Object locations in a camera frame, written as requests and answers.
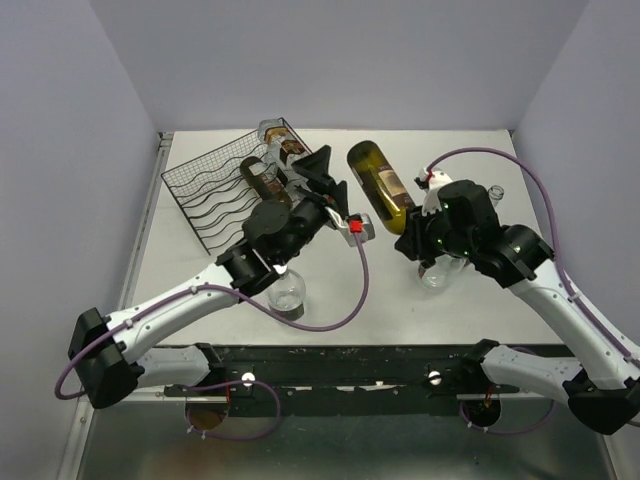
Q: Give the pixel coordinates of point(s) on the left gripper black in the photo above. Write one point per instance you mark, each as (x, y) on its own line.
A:
(316, 171)

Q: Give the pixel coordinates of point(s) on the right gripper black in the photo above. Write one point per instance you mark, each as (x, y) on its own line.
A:
(412, 243)

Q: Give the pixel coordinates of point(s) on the square clear bottle dark cap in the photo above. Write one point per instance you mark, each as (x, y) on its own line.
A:
(281, 141)

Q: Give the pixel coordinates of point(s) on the olive green wine bottle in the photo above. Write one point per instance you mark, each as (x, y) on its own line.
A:
(265, 179)

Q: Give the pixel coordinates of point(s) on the black wire wine rack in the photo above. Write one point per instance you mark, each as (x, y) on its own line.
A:
(211, 194)

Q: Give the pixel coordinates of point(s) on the clear square bottle black label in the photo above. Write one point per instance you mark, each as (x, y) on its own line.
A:
(282, 172)

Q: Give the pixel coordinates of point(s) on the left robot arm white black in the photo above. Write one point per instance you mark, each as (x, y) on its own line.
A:
(106, 351)

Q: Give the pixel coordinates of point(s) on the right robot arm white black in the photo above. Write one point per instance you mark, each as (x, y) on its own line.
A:
(599, 383)

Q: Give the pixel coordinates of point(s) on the round clear flask bottle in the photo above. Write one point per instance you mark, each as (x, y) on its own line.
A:
(439, 276)

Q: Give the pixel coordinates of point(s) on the round clear bottle silver cap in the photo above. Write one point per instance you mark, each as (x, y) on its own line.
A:
(286, 296)

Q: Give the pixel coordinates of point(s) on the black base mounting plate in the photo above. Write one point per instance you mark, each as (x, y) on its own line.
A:
(328, 381)

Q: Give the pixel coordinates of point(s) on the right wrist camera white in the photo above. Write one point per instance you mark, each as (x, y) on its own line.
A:
(430, 182)

